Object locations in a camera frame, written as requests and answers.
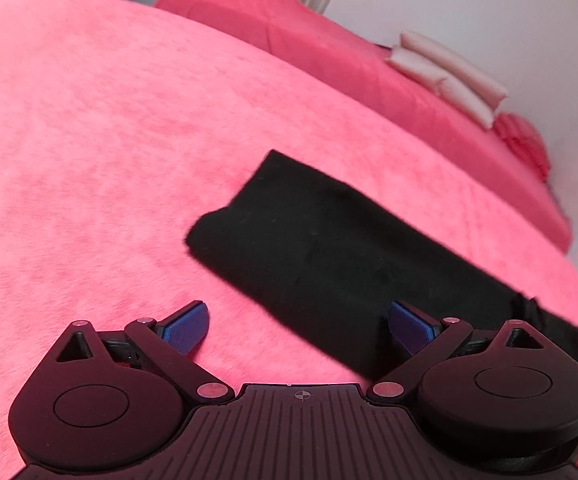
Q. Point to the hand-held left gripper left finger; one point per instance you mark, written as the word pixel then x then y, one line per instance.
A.
pixel 185 327

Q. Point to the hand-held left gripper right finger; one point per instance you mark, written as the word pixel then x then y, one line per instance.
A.
pixel 411 330

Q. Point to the black knit pants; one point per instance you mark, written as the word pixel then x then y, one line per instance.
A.
pixel 329 245

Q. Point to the pink fleece blanket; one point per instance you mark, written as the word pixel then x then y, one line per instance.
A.
pixel 94 160

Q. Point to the folded red cloth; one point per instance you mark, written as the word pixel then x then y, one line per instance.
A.
pixel 524 142

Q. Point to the coral red bed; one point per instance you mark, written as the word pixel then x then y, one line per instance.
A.
pixel 349 55

